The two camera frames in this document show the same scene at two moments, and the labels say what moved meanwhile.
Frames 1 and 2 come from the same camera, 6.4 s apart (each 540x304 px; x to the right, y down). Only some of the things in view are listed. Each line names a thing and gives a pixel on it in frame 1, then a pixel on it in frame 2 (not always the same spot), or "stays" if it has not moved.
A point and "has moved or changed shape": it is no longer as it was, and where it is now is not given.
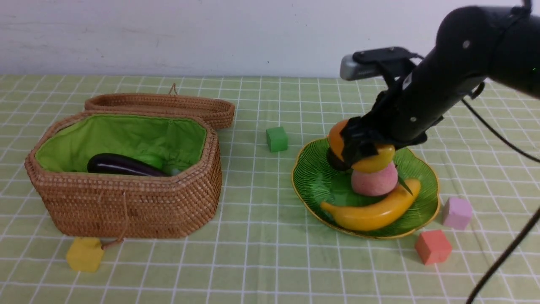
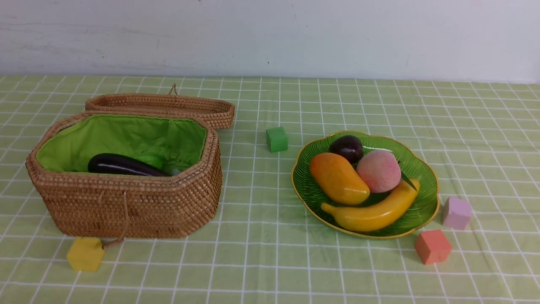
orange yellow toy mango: x=379 y=162 → x=338 y=179
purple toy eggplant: x=113 y=163 stays
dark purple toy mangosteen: x=336 y=163 has moved or changed shape
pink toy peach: x=376 y=183 stays
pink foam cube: x=457 y=213 stays
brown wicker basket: x=112 y=207 stays
